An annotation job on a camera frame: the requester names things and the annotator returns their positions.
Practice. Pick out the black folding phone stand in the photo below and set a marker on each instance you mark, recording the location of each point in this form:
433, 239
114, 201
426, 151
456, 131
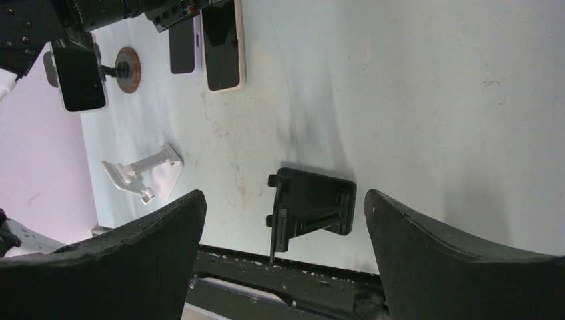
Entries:
306, 202

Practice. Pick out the phone with white case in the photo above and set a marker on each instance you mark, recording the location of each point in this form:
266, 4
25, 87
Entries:
79, 78

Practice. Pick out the white folding phone stand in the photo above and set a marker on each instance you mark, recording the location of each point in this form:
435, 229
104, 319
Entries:
152, 177

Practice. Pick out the phone with lilac case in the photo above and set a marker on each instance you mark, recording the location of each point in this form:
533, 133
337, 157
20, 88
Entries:
185, 47

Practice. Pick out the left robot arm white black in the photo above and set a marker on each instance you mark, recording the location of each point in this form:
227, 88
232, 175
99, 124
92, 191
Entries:
26, 26

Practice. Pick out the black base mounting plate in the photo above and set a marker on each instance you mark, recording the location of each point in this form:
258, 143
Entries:
239, 285

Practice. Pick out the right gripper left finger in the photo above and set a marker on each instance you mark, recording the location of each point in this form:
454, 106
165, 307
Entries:
140, 270

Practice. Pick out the phone with cream case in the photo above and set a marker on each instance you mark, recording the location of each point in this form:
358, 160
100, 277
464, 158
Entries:
223, 44

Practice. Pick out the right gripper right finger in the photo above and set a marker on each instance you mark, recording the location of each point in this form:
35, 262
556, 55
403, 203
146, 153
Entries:
431, 270

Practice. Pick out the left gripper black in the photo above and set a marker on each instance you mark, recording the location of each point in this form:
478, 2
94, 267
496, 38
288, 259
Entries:
166, 13

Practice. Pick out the grey stand wooden round base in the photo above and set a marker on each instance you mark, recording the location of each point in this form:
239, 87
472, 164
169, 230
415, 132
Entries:
127, 70

